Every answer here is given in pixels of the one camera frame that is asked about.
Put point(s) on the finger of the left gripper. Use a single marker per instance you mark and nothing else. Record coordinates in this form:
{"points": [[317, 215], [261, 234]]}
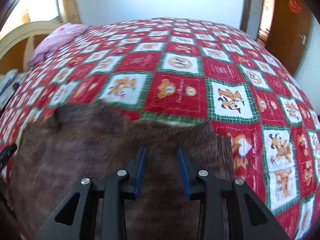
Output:
{"points": [[6, 154]]}

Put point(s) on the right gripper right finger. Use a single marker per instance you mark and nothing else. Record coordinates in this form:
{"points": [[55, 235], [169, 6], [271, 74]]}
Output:
{"points": [[229, 209]]}

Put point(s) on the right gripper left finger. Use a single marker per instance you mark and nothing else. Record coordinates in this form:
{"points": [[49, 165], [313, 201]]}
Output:
{"points": [[75, 217]]}

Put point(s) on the brown knitted sweater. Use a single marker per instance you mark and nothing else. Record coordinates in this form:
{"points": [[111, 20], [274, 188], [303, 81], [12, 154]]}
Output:
{"points": [[92, 140]]}

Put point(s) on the white patterned pillow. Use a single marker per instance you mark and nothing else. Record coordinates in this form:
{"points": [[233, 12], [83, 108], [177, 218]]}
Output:
{"points": [[8, 93]]}

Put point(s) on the blue grey pillow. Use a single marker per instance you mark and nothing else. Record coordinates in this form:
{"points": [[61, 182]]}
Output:
{"points": [[9, 78]]}

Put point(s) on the cream wooden headboard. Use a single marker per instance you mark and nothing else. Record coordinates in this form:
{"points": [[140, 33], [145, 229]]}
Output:
{"points": [[18, 45]]}

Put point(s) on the pink pillow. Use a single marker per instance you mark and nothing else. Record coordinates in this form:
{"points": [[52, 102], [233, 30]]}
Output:
{"points": [[55, 40]]}

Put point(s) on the window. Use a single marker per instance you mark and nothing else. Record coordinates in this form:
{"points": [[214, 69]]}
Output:
{"points": [[38, 10]]}

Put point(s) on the yellow right curtain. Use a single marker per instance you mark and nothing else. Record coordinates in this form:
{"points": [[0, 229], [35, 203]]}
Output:
{"points": [[70, 12]]}

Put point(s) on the red patchwork bedspread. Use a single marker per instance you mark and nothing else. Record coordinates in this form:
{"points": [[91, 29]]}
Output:
{"points": [[182, 72]]}

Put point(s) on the brown wooden door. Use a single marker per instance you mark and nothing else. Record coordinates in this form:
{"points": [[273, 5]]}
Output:
{"points": [[283, 41]]}

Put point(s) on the red double happiness sticker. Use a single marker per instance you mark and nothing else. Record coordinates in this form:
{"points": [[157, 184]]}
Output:
{"points": [[295, 6]]}

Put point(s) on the silver door handle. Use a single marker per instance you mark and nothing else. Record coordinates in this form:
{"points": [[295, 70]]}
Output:
{"points": [[303, 39]]}

